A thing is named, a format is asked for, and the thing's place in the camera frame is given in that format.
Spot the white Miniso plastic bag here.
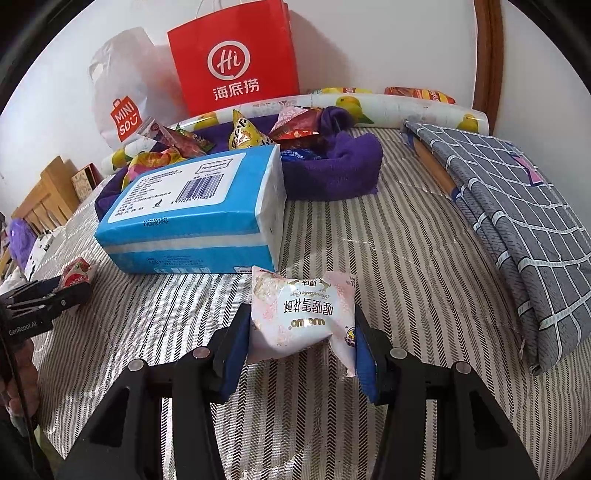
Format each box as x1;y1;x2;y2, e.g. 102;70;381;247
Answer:
88;27;188;150

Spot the red Haidilao paper bag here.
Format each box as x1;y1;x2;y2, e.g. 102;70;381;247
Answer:
167;1;300;116

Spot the blue tissue pack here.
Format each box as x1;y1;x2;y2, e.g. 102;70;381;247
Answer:
95;145;287;274

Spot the panda snack bag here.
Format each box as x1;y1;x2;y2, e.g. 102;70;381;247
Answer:
270;105;310;135

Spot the orange chips bag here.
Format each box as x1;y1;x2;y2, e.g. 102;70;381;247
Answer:
384;86;456;104

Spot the grey checked folded bedding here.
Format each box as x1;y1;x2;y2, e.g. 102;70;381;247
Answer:
404;121;590;375

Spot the wooden headboard furniture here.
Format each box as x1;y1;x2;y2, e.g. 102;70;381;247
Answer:
8;156;80;237

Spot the brown wooden door frame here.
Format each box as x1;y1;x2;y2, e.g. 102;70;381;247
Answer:
473;0;504;133

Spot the person's left hand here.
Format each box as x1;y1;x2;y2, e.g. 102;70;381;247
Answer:
1;339;40;417

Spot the dark blue snack packet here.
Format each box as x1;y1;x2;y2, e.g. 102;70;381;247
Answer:
280;148;321;162

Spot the yellow chips bag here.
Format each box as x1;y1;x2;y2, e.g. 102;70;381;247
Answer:
307;87;374;95

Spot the brown patterned box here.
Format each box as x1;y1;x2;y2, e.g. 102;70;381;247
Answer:
70;163;103;202

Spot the clear red snack bag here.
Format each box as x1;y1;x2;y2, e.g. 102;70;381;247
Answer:
136;118;206;158

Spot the purple garment on floor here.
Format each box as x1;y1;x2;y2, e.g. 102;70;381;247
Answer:
8;218;37;270

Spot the striped mattress cover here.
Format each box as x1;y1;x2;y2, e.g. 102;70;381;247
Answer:
34;129;590;479

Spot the white pink nougat packet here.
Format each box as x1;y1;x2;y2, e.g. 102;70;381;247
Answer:
247;266;356;377

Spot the white spotted cloth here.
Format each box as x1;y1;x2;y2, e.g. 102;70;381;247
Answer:
23;226;66;281

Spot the green snack bag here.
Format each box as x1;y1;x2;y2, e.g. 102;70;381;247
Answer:
175;124;215;153

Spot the yellow pink snack bag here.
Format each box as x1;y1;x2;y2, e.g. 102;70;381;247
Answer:
121;147;186;190

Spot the strawberry snack packet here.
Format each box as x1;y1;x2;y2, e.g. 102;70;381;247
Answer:
53;257;96;314

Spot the purple cloth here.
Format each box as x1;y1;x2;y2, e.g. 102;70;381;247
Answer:
94;107;384;221

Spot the red snack packet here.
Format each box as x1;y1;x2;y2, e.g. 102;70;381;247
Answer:
269;107;322;150

